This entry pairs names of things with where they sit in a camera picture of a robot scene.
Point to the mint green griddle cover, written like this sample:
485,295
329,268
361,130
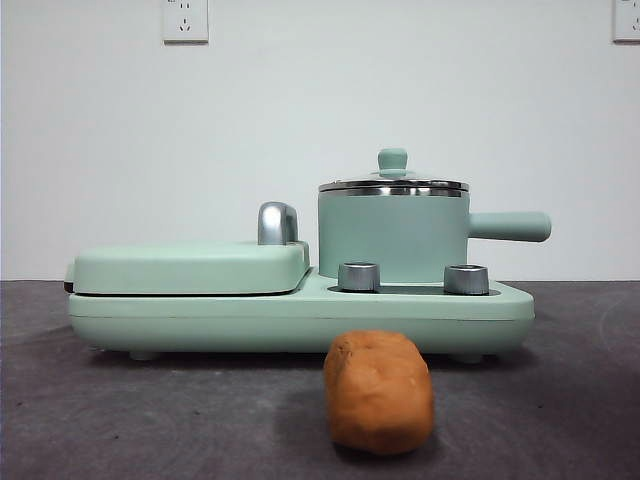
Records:
175,270

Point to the silver control knob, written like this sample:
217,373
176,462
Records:
466,280
359,277

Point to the glass lid with green knob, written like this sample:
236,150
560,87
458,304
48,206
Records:
394,161

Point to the brown potato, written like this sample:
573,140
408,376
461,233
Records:
380,390

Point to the white wall socket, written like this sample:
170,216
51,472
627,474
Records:
185,20
627,20

